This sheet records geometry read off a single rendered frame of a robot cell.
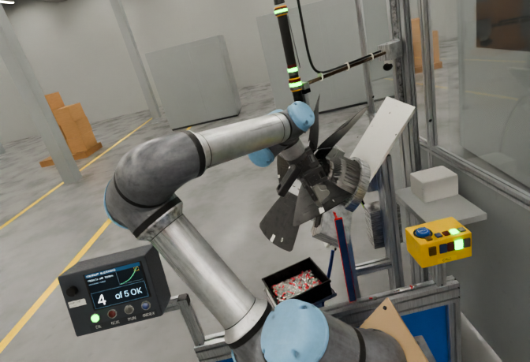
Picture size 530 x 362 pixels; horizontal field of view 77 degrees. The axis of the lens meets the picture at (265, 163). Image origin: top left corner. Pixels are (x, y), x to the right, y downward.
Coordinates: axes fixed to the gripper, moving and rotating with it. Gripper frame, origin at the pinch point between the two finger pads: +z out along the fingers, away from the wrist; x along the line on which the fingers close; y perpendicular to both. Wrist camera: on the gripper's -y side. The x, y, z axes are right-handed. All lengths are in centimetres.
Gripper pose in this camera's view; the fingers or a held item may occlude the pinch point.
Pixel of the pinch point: (318, 204)
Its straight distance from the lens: 115.9
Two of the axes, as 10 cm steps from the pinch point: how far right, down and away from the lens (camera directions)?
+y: 8.6, -5.0, -1.1
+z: 5.1, 7.9, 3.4
